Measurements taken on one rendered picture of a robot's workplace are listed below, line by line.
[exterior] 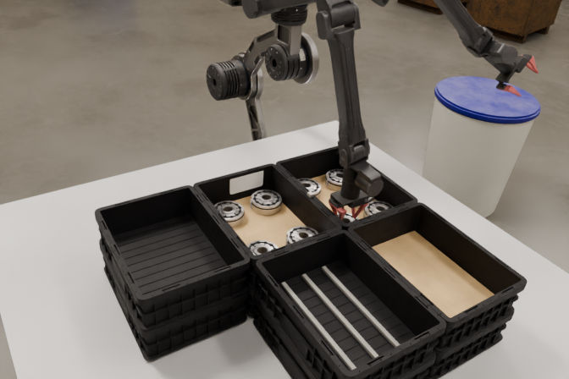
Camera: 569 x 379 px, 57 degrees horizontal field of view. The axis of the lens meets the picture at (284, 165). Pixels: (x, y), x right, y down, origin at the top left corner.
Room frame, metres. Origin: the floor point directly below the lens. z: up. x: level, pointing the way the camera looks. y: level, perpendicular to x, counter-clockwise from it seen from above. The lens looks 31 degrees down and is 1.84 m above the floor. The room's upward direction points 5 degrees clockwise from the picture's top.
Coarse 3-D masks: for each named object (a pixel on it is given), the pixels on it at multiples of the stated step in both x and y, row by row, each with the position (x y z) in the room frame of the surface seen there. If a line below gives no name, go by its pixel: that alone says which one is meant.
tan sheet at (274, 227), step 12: (240, 204) 1.39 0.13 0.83; (252, 216) 1.33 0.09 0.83; (264, 216) 1.34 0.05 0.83; (276, 216) 1.34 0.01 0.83; (288, 216) 1.35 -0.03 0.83; (240, 228) 1.26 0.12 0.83; (252, 228) 1.27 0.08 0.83; (264, 228) 1.27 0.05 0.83; (276, 228) 1.28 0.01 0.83; (288, 228) 1.28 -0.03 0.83; (252, 240) 1.21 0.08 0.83; (276, 240) 1.22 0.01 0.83
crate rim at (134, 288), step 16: (160, 192) 1.28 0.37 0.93; (192, 192) 1.30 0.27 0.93; (112, 208) 1.19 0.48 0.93; (208, 208) 1.22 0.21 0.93; (112, 240) 1.05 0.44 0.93; (128, 272) 0.94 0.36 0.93; (208, 272) 0.96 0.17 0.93; (224, 272) 0.97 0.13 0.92; (176, 288) 0.89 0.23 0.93; (192, 288) 0.92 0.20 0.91; (144, 304) 0.85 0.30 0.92
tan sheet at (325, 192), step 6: (324, 174) 1.62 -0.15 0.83; (318, 180) 1.57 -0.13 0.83; (324, 180) 1.58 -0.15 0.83; (324, 186) 1.54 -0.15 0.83; (324, 192) 1.50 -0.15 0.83; (330, 192) 1.50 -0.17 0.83; (324, 198) 1.46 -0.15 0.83; (324, 204) 1.43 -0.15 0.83; (348, 210) 1.41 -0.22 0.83; (360, 216) 1.38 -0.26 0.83
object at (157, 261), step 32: (128, 224) 1.21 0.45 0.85; (160, 224) 1.25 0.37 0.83; (192, 224) 1.27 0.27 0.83; (128, 256) 1.10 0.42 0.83; (160, 256) 1.11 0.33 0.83; (192, 256) 1.12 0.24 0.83; (224, 256) 1.11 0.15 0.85; (128, 288) 0.94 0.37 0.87; (160, 288) 0.99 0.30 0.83; (224, 288) 0.98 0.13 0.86; (160, 320) 0.88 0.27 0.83
